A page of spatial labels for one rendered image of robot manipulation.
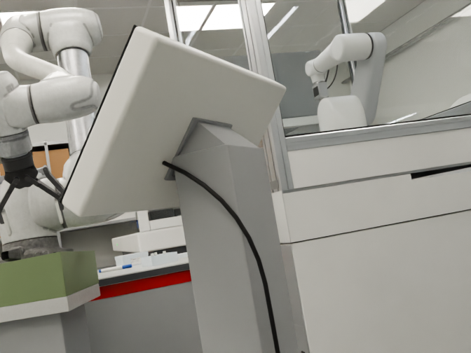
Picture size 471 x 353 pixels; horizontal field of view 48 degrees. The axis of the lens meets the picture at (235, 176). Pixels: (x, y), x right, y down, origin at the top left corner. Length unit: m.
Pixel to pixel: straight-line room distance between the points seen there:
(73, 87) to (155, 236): 1.45
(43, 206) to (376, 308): 0.99
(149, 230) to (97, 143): 1.90
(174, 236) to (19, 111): 1.50
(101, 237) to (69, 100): 4.81
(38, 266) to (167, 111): 0.76
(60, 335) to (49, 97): 0.64
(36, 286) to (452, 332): 1.19
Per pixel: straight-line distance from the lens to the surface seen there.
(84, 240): 6.14
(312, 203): 1.50
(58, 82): 1.42
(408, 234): 1.65
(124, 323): 2.04
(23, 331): 1.62
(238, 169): 0.94
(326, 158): 1.54
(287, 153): 1.49
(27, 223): 1.62
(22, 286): 1.56
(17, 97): 1.42
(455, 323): 1.75
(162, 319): 2.06
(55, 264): 1.52
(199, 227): 0.96
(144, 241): 2.72
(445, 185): 1.74
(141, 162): 0.92
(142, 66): 0.81
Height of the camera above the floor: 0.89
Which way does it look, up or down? 5 degrees up
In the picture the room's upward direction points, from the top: 10 degrees counter-clockwise
